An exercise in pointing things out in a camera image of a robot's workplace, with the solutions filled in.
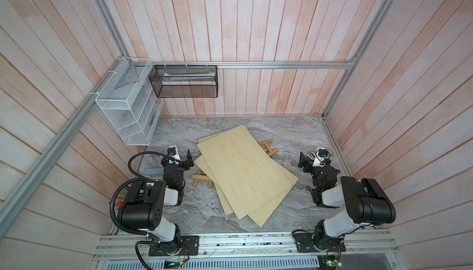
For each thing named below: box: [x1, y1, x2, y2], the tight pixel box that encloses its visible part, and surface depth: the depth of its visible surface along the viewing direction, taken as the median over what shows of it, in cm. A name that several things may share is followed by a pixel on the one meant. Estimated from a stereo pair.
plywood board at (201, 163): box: [193, 154, 235, 216], surface depth 85 cm
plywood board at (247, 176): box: [197, 124, 293, 220], surface depth 89 cm
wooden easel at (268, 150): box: [258, 139, 279, 156], surface depth 103 cm
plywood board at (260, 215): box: [197, 125, 299, 227], surface depth 79 cm
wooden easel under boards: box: [190, 169, 214, 189], surface depth 92 cm
